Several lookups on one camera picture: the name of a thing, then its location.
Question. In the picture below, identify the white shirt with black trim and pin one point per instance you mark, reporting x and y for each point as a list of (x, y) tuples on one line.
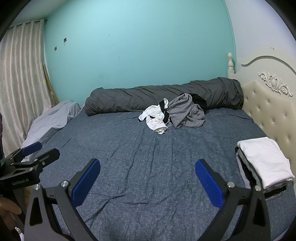
[(155, 115)]

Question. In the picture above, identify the grey crumpled garment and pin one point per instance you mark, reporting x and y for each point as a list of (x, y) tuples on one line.
[(185, 111)]

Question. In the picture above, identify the cream curtain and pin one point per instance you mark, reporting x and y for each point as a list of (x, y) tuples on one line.
[(20, 81)]

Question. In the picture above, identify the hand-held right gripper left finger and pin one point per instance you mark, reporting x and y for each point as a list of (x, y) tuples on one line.
[(85, 183)]

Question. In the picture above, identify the dark grey rolled duvet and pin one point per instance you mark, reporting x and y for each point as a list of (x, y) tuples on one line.
[(129, 99)]

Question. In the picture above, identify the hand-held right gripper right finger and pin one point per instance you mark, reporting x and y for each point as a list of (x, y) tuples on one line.
[(208, 183)]

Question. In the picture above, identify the person's left hand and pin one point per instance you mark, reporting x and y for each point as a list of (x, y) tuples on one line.
[(8, 206)]

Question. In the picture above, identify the bed with blue sheet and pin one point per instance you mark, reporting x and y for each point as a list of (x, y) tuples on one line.
[(143, 157)]

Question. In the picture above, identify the black crumpled garment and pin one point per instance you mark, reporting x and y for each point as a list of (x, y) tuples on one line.
[(200, 99)]

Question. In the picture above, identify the light grey crumpled sheet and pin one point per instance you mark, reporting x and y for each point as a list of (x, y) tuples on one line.
[(53, 118)]

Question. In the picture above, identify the cream bed headboard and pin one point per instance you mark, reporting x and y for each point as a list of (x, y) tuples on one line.
[(272, 106)]

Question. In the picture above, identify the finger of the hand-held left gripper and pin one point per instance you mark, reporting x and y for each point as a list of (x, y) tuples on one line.
[(32, 147), (46, 157)]

